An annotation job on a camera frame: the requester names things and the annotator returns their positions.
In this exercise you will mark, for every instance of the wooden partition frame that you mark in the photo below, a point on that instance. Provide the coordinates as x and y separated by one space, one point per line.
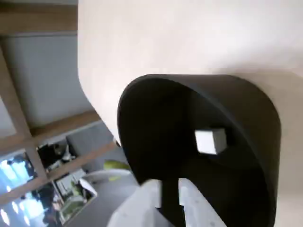
23 123

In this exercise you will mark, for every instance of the white cube block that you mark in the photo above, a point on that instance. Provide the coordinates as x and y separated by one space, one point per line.
206 142

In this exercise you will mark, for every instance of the white office chair green cushion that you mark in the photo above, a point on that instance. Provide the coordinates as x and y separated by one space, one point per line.
111 175

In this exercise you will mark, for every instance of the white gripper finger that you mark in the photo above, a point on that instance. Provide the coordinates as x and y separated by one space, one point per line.
137 205
198 208

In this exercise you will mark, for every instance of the black pot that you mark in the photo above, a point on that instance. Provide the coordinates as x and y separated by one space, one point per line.
248 113

